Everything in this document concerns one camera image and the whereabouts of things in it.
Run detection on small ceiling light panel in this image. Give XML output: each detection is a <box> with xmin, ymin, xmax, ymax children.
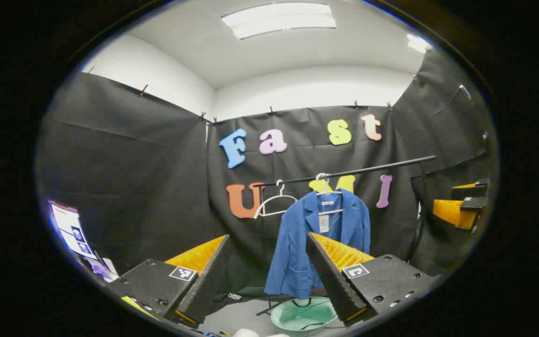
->
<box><xmin>407</xmin><ymin>33</ymin><xmax>434</xmax><ymax>54</ymax></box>

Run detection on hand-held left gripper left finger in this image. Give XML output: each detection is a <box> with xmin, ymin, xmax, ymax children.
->
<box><xmin>108</xmin><ymin>234</ymin><xmax>231</xmax><ymax>328</ymax></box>

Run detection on green laundry hamper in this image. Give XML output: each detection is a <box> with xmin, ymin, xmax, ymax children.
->
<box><xmin>270</xmin><ymin>296</ymin><xmax>345</xmax><ymax>337</ymax></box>

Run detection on blue corduroy jacket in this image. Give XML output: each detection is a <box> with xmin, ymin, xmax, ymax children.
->
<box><xmin>264</xmin><ymin>189</ymin><xmax>371</xmax><ymax>300</ymax></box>

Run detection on white plastic hanger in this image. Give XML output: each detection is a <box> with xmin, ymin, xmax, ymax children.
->
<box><xmin>314</xmin><ymin>173</ymin><xmax>345</xmax><ymax>216</ymax></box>
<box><xmin>254</xmin><ymin>180</ymin><xmax>299</xmax><ymax>220</ymax></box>

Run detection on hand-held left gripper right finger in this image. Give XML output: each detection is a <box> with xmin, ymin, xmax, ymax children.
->
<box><xmin>305</xmin><ymin>232</ymin><xmax>442</xmax><ymax>323</ymax></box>

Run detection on black clothes rack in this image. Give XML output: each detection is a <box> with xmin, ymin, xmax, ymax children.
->
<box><xmin>252</xmin><ymin>155</ymin><xmax>437</xmax><ymax>316</ymax></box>

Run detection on large ceiling light panel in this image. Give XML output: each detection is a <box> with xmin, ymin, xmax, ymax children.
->
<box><xmin>220</xmin><ymin>1</ymin><xmax>337</xmax><ymax>40</ymax></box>

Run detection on computer monitor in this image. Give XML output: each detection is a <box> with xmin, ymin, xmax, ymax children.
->
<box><xmin>47</xmin><ymin>199</ymin><xmax>97</xmax><ymax>260</ymax></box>

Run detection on white printed papers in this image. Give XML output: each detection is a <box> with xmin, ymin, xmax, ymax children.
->
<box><xmin>84</xmin><ymin>256</ymin><xmax>119</xmax><ymax>283</ymax></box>

